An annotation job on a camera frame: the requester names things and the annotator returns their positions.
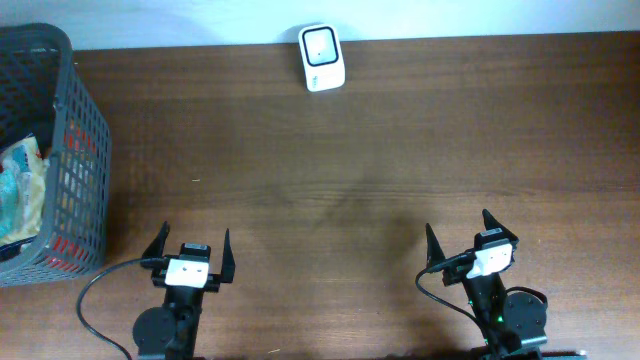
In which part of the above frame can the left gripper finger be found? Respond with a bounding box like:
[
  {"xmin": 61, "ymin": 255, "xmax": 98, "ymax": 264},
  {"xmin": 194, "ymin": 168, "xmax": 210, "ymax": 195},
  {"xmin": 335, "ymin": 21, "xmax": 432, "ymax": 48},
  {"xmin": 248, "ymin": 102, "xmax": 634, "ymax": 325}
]
[
  {"xmin": 142, "ymin": 221, "xmax": 170, "ymax": 259},
  {"xmin": 220, "ymin": 229, "xmax": 236, "ymax": 284}
]

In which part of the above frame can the grey plastic mesh basket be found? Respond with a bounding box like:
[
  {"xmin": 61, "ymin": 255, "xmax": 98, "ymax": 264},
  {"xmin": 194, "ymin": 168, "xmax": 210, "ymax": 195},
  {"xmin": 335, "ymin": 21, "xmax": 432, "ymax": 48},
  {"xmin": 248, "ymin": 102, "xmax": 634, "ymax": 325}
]
[{"xmin": 1, "ymin": 23, "xmax": 112, "ymax": 287}]

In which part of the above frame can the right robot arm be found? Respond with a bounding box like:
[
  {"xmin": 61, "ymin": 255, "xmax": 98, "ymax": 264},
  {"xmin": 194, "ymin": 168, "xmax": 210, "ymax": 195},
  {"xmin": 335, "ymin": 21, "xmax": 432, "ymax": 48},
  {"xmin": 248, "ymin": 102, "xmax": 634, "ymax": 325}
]
[{"xmin": 415, "ymin": 210, "xmax": 548, "ymax": 359}]

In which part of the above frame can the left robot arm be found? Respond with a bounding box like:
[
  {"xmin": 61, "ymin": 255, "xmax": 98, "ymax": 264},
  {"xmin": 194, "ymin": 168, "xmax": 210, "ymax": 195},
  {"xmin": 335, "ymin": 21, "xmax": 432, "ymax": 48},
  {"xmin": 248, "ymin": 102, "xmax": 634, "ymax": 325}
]
[{"xmin": 132, "ymin": 223, "xmax": 236, "ymax": 360}]

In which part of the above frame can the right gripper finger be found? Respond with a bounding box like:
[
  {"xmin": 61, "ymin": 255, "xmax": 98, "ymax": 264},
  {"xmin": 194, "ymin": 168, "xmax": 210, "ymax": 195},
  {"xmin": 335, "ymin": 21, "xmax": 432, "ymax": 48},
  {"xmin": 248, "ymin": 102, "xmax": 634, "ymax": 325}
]
[
  {"xmin": 425, "ymin": 223, "xmax": 445, "ymax": 268},
  {"xmin": 482, "ymin": 209, "xmax": 505, "ymax": 235}
]

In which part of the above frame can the cream and blue snack bag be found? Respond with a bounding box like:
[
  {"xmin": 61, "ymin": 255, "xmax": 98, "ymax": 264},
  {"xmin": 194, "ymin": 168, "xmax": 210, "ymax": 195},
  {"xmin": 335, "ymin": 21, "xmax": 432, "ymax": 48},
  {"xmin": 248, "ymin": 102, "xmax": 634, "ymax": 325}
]
[{"xmin": 1, "ymin": 134, "xmax": 50, "ymax": 246}]

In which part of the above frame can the white barcode scanner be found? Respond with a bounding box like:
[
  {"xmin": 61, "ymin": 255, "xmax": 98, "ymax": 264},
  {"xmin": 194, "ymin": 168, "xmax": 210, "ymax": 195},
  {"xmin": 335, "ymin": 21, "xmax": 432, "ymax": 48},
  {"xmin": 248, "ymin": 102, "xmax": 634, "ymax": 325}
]
[{"xmin": 298, "ymin": 24, "xmax": 346, "ymax": 92}]

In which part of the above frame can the orange biscuit packet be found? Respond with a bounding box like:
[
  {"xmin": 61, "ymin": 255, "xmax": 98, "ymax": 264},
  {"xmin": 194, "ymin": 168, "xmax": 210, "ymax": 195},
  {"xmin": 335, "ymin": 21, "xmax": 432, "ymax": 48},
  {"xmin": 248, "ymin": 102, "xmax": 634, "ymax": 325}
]
[{"xmin": 46, "ymin": 120, "xmax": 95, "ymax": 274}]

